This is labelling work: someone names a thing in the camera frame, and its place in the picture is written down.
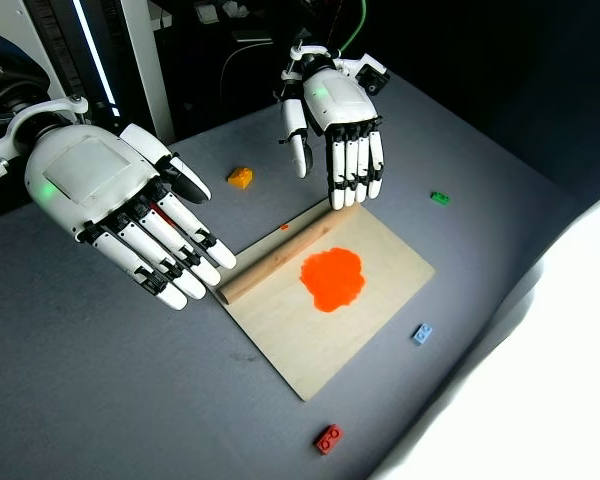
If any green cable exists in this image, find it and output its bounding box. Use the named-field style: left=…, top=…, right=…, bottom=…
left=338, top=0, right=369, bottom=54

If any yellow-orange toy brick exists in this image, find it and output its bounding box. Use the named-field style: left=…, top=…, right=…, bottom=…
left=227, top=167, right=255, bottom=190

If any wooden rolling pin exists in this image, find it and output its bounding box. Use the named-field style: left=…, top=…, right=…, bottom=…
left=217, top=205, right=362, bottom=305

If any white backdrop sheet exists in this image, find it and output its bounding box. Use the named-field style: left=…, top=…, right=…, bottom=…
left=369, top=187, right=600, bottom=480

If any light blue toy brick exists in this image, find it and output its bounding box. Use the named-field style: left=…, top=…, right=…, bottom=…
left=411, top=323, right=435, bottom=347

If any white stand with light strip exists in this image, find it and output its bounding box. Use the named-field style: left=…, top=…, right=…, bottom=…
left=0, top=0, right=177, bottom=146

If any grey table cloth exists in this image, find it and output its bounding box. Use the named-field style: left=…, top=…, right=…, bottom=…
left=0, top=67, right=581, bottom=480

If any thin looping cable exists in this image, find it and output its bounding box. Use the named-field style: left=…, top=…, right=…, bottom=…
left=218, top=39, right=276, bottom=104

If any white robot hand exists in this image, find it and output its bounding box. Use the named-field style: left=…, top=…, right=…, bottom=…
left=278, top=67, right=385, bottom=211
left=23, top=122, right=238, bottom=312

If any red toy brick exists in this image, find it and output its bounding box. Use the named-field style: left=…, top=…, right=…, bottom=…
left=313, top=424, right=345, bottom=456

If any orange play dough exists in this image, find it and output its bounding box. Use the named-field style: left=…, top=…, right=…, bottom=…
left=299, top=247, right=367, bottom=314

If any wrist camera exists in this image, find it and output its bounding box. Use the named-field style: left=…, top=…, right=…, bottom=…
left=354, top=63, right=391, bottom=96

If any light wooden board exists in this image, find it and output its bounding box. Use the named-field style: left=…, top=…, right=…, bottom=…
left=212, top=199, right=437, bottom=403

